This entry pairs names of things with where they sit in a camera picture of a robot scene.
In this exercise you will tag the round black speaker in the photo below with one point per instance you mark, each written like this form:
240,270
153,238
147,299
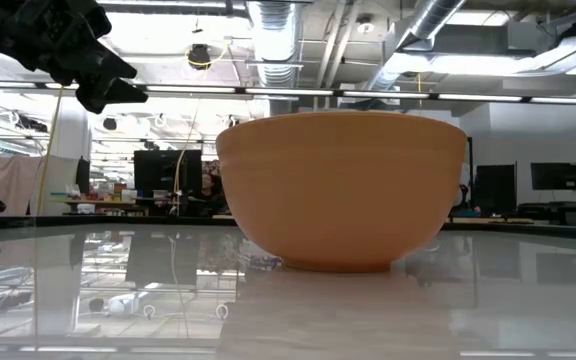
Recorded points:
109,123

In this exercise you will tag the cluttered wooden desk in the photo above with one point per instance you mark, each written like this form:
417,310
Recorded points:
98,204

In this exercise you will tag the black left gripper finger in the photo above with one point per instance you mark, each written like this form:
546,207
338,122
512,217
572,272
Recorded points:
110,95
115,67

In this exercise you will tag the grey rectangular duct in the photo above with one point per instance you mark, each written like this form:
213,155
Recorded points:
473,39

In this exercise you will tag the orange bowl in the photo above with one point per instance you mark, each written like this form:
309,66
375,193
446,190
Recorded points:
340,190

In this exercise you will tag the black dome camera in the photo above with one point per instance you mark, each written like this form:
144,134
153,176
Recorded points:
199,56

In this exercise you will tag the smooth silver air duct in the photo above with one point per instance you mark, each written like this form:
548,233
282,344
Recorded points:
428,20

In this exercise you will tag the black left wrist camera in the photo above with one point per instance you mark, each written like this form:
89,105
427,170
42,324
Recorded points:
88,17

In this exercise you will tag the round ceiling sensor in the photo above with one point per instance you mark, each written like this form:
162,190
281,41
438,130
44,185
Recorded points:
365,25

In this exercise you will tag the ribbed silver air duct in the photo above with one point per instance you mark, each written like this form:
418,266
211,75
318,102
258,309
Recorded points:
275,45

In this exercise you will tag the long light bar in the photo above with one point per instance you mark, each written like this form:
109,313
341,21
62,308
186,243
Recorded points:
483,97

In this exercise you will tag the narrow black monitor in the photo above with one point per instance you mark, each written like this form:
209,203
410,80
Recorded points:
83,175

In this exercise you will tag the pink curtain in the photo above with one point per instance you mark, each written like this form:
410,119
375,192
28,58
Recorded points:
3,185

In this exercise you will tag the black desk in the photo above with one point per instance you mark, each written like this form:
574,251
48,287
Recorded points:
553,210

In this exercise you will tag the person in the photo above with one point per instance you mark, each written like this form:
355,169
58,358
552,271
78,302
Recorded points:
208,192

